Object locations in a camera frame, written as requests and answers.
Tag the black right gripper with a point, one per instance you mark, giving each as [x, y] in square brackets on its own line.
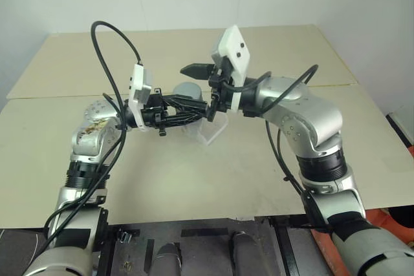
[224, 90]

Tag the clear plastic jar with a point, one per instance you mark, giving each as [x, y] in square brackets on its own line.
[191, 130]

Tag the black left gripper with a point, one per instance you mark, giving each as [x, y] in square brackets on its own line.
[153, 112]

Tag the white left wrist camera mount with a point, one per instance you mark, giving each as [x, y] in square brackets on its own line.
[137, 88]

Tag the dark rounded gray-topped shape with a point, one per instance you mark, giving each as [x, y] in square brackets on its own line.
[166, 258]

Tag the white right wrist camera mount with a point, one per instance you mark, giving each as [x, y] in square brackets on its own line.
[234, 46]

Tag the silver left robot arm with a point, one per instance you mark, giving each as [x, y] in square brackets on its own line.
[93, 140]

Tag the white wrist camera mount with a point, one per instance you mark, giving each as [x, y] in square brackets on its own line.
[234, 46]
[137, 88]

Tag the black metal frame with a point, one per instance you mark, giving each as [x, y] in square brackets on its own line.
[200, 243]

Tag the gray jar lid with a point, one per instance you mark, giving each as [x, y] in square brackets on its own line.
[189, 90]

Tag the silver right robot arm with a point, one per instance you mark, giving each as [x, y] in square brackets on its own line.
[310, 114]

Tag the clear plastic box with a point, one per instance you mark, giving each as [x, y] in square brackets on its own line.
[213, 132]

